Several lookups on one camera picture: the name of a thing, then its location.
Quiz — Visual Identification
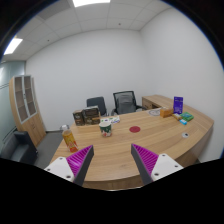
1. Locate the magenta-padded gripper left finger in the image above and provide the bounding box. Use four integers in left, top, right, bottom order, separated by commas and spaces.
43, 144, 95, 187

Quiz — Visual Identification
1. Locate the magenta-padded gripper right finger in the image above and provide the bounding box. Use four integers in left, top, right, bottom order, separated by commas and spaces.
130, 143, 184, 186

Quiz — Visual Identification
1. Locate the orange drink bottle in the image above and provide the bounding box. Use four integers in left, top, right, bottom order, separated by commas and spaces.
61, 129, 79, 154

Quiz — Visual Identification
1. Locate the flat round red coaster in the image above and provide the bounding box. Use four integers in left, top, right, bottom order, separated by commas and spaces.
128, 125, 142, 134

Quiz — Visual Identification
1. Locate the white printed mug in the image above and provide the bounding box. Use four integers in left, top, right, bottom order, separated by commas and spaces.
98, 121, 113, 138

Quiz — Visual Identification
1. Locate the small dark brown box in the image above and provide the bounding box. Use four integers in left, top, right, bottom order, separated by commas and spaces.
72, 109, 86, 127

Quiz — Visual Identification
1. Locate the large dark brown box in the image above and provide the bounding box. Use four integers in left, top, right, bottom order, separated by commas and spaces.
81, 105, 102, 126

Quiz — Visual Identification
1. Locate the round white patterned plate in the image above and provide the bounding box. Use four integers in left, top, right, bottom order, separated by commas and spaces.
148, 109, 162, 117

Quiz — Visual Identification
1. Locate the small blue yellow box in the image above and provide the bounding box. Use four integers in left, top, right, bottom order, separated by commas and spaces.
171, 113, 188, 126

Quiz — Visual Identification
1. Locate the white printed flat packet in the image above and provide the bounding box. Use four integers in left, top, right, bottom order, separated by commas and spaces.
99, 115, 121, 125

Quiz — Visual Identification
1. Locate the green flat box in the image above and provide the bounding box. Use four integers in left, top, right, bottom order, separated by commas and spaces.
179, 111, 195, 122

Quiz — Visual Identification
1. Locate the black armchair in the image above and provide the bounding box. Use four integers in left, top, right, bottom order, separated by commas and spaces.
0, 130, 39, 166

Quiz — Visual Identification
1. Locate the dark blue office chair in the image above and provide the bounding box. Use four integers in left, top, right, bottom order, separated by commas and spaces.
86, 96, 108, 118

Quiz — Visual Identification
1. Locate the wooden side desk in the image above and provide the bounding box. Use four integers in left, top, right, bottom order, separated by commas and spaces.
141, 94, 175, 111

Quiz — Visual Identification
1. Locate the purple upright box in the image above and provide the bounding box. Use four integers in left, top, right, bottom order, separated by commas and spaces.
172, 96, 184, 115

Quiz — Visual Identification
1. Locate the black mesh office chair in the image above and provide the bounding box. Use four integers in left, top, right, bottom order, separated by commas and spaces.
110, 90, 145, 116

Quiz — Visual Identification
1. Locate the wooden shelf cabinet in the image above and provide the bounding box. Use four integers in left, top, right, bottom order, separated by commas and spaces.
8, 74, 47, 148

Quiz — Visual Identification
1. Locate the rectangular ceiling light panel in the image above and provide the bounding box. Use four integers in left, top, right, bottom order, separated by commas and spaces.
3, 37, 24, 56
72, 0, 111, 8

